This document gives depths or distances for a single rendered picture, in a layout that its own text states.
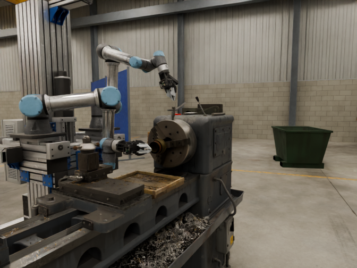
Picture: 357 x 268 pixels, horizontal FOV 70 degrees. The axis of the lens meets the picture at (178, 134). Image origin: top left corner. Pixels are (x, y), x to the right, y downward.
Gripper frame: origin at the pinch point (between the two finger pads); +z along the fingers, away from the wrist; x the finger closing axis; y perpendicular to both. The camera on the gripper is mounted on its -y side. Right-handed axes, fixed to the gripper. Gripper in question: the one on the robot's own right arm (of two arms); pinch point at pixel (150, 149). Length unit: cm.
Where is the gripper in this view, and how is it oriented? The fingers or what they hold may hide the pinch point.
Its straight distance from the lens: 144.4
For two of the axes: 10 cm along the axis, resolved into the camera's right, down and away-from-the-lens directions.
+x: 0.4, -9.9, -0.9
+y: -5.1, 0.6, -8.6
